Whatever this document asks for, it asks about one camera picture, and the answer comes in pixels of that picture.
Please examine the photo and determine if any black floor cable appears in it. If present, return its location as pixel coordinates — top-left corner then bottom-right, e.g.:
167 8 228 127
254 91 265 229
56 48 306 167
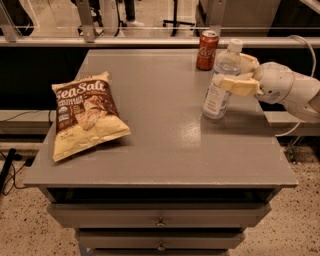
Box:
0 148 34 197

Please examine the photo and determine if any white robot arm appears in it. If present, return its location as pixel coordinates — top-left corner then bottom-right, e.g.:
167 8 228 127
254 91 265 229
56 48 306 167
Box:
213 54 320 123

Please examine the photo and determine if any sea salt chips bag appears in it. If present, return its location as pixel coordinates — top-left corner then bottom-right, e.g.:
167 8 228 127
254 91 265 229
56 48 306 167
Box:
52 72 131 162

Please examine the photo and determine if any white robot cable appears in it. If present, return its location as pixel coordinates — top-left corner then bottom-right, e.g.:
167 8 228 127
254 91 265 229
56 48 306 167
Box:
274 34 318 138

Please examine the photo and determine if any lower grey drawer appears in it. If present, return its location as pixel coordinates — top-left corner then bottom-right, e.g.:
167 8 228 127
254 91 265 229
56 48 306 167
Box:
76 229 245 250

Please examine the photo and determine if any grey drawer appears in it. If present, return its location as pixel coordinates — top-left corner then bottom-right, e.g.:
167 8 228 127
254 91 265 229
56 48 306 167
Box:
76 229 245 250
47 204 271 228

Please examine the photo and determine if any clear plastic water bottle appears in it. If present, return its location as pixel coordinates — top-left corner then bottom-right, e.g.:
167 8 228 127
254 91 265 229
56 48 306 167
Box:
203 39 243 119

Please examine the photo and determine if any red cola can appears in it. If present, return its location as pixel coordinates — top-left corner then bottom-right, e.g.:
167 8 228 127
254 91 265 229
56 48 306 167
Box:
196 30 219 71

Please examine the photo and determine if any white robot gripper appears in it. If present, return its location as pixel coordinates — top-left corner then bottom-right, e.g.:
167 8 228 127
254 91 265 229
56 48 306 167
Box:
219 53 294 104

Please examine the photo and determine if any metal railing bar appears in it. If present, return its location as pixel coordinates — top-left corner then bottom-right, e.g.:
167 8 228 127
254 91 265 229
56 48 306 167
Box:
0 36 305 48

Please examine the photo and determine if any black chair base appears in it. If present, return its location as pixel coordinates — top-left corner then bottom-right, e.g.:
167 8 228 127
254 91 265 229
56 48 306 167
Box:
162 0 195 37

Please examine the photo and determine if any upper grey drawer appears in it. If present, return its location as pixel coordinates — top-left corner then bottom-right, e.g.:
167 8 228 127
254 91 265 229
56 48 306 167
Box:
47 204 271 228

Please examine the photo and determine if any grey drawer cabinet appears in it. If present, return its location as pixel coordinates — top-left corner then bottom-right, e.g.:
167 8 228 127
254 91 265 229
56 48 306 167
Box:
25 49 297 256

